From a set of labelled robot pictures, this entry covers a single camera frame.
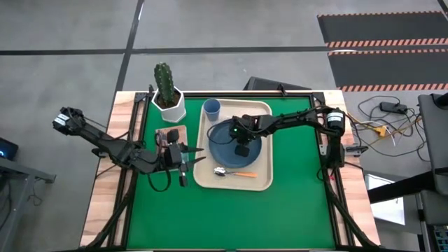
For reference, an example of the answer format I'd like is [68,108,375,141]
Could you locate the control panel with buttons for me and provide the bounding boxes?
[432,223,448,252]

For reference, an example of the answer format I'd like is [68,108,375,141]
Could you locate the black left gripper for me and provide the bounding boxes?
[160,128,207,188]

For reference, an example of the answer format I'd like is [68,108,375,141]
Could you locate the black aluminium table frame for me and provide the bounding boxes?
[80,85,381,251]

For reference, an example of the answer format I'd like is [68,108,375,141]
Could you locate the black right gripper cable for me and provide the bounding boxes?
[206,122,234,146]

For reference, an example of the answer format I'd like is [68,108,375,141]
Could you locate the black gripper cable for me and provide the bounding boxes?
[206,122,234,146]
[146,167,173,193]

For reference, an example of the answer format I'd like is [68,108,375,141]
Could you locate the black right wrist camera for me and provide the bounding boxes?
[230,122,246,140]

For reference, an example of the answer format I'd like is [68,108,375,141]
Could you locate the white panel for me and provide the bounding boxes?
[363,174,406,226]

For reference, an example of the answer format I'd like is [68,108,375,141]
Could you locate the beige plastic tray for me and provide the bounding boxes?
[192,99,274,192]

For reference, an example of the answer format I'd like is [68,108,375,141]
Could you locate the blue round plate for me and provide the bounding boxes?
[209,120,263,169]

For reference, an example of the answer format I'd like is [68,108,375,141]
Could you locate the black power adapter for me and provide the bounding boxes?
[379,101,409,115]

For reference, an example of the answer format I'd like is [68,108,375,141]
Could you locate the blue plastic cup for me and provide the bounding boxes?
[203,98,222,123]

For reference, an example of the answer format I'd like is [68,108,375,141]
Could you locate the large black striped floor mat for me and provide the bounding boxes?
[316,11,448,48]

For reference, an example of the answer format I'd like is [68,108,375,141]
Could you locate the green cactus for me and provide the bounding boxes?
[153,62,175,108]

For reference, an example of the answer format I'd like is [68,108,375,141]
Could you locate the wooden board with Acadia sticker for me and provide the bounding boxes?
[155,125,190,174]

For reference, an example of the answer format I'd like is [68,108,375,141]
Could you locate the spoon with orange handle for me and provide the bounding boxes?
[213,167,259,179]

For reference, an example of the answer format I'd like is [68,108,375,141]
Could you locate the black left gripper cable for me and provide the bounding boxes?
[146,167,173,193]

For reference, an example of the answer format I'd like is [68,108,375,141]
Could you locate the grey side table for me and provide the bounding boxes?
[0,157,57,252]

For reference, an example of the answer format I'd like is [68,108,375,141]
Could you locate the black device with blue light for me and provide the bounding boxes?
[0,137,20,162]

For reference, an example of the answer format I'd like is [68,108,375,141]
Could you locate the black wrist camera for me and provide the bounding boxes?
[230,122,246,140]
[164,143,183,167]

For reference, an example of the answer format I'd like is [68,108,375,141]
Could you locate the black floor cables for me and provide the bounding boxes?
[349,94,431,164]

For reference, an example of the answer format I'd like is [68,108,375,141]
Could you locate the black right table clamp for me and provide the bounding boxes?
[344,143,370,154]

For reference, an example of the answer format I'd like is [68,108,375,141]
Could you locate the black monitor back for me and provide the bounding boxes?
[243,76,312,92]

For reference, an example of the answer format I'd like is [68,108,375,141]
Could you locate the white hexagonal plant pot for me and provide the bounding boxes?
[150,86,187,124]

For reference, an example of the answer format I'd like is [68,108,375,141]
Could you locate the green table mat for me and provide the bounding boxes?
[126,97,336,250]

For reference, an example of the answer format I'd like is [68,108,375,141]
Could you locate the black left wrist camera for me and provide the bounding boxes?
[164,143,183,167]

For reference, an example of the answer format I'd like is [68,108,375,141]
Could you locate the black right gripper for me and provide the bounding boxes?
[229,114,269,158]

